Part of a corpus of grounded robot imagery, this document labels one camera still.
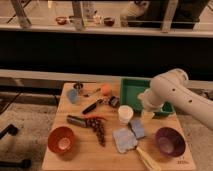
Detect dark metal tool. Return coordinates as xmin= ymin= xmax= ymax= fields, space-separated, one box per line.
xmin=67 ymin=115 xmax=87 ymax=128

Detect dark bowl in background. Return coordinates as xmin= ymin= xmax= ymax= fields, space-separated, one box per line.
xmin=104 ymin=17 xmax=115 ymax=27

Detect purple bowl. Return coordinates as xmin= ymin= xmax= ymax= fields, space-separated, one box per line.
xmin=155 ymin=127 xmax=186 ymax=157

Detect blue cloth large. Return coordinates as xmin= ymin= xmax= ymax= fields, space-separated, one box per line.
xmin=113 ymin=128 xmax=138 ymax=154

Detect red chili pepper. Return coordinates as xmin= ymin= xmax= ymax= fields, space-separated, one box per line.
xmin=83 ymin=115 xmax=107 ymax=121

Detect orange bowl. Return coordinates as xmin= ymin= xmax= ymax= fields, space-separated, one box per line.
xmin=47 ymin=126 xmax=75 ymax=155

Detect small dark round object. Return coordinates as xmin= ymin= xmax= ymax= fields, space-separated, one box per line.
xmin=73 ymin=82 xmax=83 ymax=90

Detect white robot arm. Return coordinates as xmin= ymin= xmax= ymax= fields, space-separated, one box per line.
xmin=138 ymin=69 xmax=213 ymax=131

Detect red bowl in background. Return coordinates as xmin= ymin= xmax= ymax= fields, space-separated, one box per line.
xmin=55 ymin=16 xmax=68 ymax=25

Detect small black metal clip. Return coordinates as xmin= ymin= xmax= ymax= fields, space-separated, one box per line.
xmin=108 ymin=96 xmax=120 ymax=108

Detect dark purple grapes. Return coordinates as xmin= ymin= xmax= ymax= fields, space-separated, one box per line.
xmin=87 ymin=118 xmax=105 ymax=147

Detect black handled knife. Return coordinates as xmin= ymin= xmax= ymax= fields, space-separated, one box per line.
xmin=82 ymin=99 xmax=103 ymax=115

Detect green plastic tray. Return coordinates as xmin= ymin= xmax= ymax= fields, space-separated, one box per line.
xmin=120 ymin=78 xmax=175 ymax=117

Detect blue sponge small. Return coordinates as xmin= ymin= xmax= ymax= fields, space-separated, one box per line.
xmin=130 ymin=119 xmax=145 ymax=139

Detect orange fruit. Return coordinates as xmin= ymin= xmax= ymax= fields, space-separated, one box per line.
xmin=101 ymin=84 xmax=112 ymax=96

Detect cream handled brush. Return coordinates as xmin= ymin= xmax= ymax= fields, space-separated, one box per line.
xmin=136 ymin=146 xmax=161 ymax=171

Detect white cup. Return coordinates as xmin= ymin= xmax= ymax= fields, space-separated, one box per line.
xmin=118 ymin=105 xmax=134 ymax=124

